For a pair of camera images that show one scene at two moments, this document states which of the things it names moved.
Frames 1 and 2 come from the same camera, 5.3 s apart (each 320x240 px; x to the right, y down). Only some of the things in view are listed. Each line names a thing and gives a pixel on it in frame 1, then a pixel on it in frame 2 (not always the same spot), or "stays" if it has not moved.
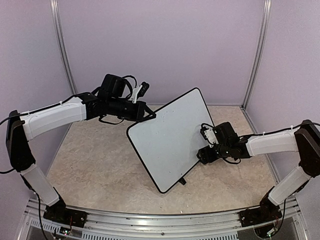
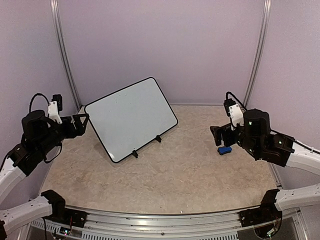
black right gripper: (205, 154) → (217, 136)
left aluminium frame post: (59, 35) stays
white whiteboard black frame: (168, 144) → (130, 119)
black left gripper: (139, 113) → (80, 129)
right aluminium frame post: (267, 4) stays
